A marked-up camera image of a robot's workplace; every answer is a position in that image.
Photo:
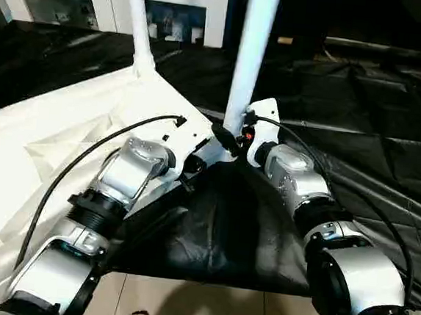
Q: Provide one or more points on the gold label plate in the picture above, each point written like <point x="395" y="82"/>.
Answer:
<point x="284" y="40"/>

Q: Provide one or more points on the white plastic table top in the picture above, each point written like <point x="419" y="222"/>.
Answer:
<point x="43" y="135"/>

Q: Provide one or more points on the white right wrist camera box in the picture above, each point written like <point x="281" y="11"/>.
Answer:
<point x="265" y="118"/>

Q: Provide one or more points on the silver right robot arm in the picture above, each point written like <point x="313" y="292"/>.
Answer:
<point x="297" y="180"/>

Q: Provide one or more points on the silver metal rail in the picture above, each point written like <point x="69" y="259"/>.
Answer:
<point x="389" y="49"/>

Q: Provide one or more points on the white bottle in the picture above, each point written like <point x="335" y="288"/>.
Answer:
<point x="197" y="35"/>

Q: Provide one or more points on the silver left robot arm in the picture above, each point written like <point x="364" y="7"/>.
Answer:
<point x="128" y="176"/>

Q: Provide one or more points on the black mat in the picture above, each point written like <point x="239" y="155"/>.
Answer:
<point x="361" y="126"/>

